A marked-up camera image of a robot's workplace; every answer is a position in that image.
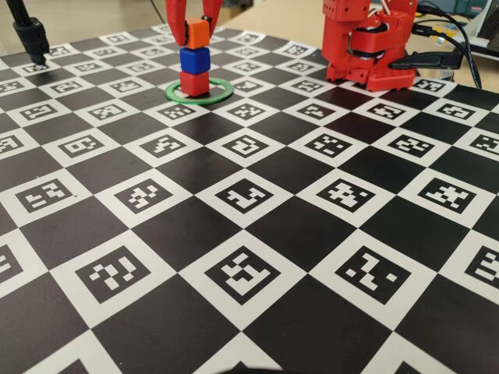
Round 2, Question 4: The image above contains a black clamp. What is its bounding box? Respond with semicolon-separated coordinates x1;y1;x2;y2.
389;51;465;72

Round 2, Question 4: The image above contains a red cube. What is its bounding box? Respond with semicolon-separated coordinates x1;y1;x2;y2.
179;71;211;97

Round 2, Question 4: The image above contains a black white marker checkerboard mat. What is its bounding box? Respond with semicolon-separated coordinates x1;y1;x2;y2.
0;22;499;374

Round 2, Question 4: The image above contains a black cable with plug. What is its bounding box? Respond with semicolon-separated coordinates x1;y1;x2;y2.
412;23;469;54

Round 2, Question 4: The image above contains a thick black cable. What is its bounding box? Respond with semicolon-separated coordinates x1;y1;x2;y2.
416;1;484;90

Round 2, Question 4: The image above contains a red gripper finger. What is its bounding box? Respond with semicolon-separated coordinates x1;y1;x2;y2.
165;0;192;48
200;0;224;39

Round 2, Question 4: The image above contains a brown cardboard box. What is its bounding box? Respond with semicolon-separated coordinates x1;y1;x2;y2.
218;5;239;24

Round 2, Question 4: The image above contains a green ring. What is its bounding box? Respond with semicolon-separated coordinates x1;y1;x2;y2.
165;76;235;105

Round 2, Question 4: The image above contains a teal box with red label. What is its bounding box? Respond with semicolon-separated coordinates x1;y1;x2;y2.
428;0;487;16

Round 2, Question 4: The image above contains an orange cube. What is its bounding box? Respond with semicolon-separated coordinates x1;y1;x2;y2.
184;17;211;51

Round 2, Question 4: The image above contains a blue cube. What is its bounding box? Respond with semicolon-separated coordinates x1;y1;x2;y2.
179;46;211;75

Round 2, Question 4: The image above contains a black tripod leg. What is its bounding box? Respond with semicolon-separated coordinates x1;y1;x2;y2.
7;0;51;65

